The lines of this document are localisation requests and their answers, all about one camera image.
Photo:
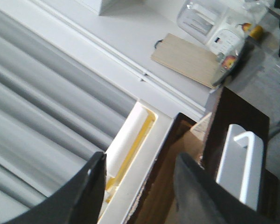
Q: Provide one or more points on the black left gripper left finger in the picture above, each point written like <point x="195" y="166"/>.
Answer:
<point x="78" y="201"/>

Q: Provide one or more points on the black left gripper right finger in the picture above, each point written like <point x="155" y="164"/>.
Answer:
<point x="200" y="200"/>

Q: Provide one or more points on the white plastic tray on cabinet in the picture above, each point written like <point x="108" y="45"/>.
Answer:
<point x="123" y="192"/>

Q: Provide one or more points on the white roll in tray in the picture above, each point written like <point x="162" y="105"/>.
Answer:
<point x="122" y="143"/>

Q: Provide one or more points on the grey pleated curtain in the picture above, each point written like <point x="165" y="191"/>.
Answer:
<point x="55" y="114"/>

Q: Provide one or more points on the light wooden cutting board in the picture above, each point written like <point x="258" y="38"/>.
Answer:
<point x="187" y="59"/>

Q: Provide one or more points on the white kitchen appliance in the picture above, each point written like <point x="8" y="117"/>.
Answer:
<point x="218" y="24"/>

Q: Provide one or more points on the white drawer handle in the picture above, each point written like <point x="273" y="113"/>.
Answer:
<point x="239" y="170"/>

